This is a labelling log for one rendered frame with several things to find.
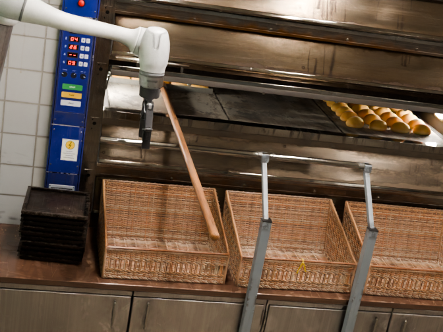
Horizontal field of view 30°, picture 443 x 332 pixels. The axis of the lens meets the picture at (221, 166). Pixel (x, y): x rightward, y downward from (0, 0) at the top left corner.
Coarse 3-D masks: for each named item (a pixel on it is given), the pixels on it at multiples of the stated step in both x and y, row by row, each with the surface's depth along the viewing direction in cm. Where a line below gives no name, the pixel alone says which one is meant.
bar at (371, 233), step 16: (128, 144) 350; (160, 144) 352; (176, 144) 354; (288, 160) 364; (304, 160) 366; (320, 160) 367; (336, 160) 369; (368, 176) 371; (368, 192) 368; (368, 208) 365; (368, 224) 363; (256, 240) 355; (368, 240) 360; (256, 256) 353; (368, 256) 362; (256, 272) 356; (256, 288) 359; (352, 288) 371; (352, 304) 370; (352, 320) 373
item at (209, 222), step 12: (168, 96) 410; (168, 108) 392; (180, 132) 359; (180, 144) 347; (192, 168) 320; (192, 180) 310; (204, 204) 289; (204, 216) 282; (216, 228) 273; (216, 240) 269
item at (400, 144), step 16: (112, 112) 382; (128, 112) 384; (208, 128) 393; (224, 128) 394; (240, 128) 396; (256, 128) 397; (272, 128) 398; (288, 128) 402; (304, 128) 406; (352, 144) 408; (368, 144) 409; (384, 144) 411; (400, 144) 412; (416, 144) 414; (432, 144) 418
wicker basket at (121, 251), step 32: (128, 192) 392; (160, 192) 396; (192, 192) 399; (128, 224) 394; (160, 224) 398; (192, 224) 401; (128, 256) 355; (160, 256) 358; (192, 256) 361; (224, 256) 363
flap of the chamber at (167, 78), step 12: (120, 72) 361; (132, 72) 362; (204, 84) 369; (216, 84) 370; (228, 84) 371; (300, 96) 379; (312, 96) 380; (324, 96) 381; (336, 96) 382; (396, 108) 388; (408, 108) 390; (420, 108) 391; (432, 108) 392
